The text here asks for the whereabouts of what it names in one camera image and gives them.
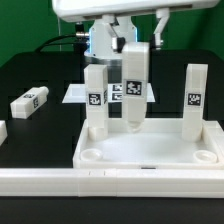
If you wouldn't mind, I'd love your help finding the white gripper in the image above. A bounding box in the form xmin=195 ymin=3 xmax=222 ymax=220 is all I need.
xmin=52 ymin=0 xmax=220 ymax=53

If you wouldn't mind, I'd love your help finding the white desk top tray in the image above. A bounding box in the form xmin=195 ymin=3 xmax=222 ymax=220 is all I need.
xmin=73 ymin=118 xmax=224 ymax=170

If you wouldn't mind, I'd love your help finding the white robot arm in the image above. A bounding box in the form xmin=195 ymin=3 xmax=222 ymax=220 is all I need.
xmin=51 ymin=0 xmax=220 ymax=61

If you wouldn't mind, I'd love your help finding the white block left edge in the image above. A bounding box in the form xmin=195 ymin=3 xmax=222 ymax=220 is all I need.
xmin=0 ymin=120 xmax=8 ymax=146

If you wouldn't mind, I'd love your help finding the black cable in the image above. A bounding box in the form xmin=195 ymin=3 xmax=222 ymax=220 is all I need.
xmin=34 ymin=31 xmax=90 ymax=54

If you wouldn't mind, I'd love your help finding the white marker base plate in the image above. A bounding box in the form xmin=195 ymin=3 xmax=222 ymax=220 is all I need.
xmin=63 ymin=83 xmax=155 ymax=103

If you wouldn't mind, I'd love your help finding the white front rail fence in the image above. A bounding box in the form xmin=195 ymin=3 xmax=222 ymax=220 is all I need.
xmin=0 ymin=168 xmax=224 ymax=198

